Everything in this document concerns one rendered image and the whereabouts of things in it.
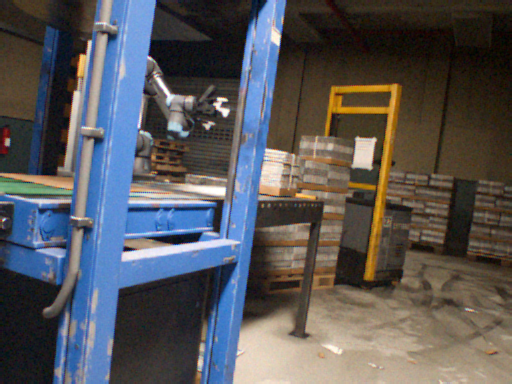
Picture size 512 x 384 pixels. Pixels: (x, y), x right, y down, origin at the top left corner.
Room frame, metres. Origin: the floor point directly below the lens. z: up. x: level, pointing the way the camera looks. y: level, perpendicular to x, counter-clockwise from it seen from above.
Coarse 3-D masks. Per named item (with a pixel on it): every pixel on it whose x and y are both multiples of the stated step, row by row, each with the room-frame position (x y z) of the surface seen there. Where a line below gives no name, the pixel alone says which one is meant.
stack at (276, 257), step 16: (192, 176) 3.41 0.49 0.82; (304, 192) 3.83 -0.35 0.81; (320, 192) 3.97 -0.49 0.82; (304, 224) 3.86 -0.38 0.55; (256, 256) 3.54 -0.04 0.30; (272, 256) 3.64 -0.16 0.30; (288, 256) 3.76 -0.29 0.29; (304, 256) 3.90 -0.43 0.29; (208, 288) 3.25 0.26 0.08; (256, 288) 3.56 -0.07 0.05
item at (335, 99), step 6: (330, 96) 4.77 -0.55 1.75; (336, 96) 4.82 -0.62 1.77; (330, 102) 4.77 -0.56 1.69; (336, 102) 4.81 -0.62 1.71; (330, 108) 4.76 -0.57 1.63; (330, 114) 4.75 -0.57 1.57; (330, 120) 4.75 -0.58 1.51; (336, 120) 4.74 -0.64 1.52; (330, 126) 4.76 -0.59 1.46; (336, 126) 4.78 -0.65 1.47; (330, 132) 4.75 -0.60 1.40
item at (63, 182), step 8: (8, 176) 1.35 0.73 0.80; (16, 176) 1.39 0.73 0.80; (24, 176) 1.44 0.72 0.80; (32, 176) 1.49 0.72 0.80; (40, 176) 1.54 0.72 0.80; (48, 176) 1.58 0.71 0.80; (48, 184) 1.27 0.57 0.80; (56, 184) 1.31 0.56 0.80; (64, 184) 1.35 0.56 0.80; (72, 184) 1.39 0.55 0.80; (160, 192) 1.56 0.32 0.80; (168, 192) 1.62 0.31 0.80
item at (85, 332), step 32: (128, 0) 0.87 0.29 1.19; (128, 32) 0.88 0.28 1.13; (128, 64) 0.89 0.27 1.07; (128, 96) 0.90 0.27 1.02; (96, 128) 0.88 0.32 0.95; (128, 128) 0.91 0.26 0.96; (96, 160) 0.88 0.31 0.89; (128, 160) 0.92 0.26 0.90; (96, 192) 0.87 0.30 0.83; (128, 192) 0.93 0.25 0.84; (96, 224) 0.87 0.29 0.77; (96, 256) 0.87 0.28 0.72; (96, 288) 0.88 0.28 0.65; (64, 320) 0.89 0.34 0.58; (96, 320) 0.88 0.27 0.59; (64, 352) 0.89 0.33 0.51; (96, 352) 0.89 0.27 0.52
